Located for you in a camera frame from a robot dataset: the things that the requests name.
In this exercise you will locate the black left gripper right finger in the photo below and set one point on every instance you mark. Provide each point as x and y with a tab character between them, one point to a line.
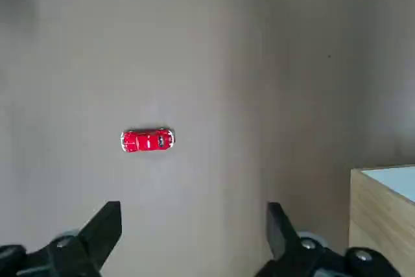
291	257

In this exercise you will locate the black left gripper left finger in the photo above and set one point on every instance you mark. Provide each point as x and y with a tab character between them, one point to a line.
74	254

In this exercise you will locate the wooden cabinet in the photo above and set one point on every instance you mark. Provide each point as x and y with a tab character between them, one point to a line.
373	222

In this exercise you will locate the white-fronted wooden drawer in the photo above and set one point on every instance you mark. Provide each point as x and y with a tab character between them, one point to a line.
392	179

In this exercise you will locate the red toy car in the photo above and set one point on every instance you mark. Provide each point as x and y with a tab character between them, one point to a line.
142	140

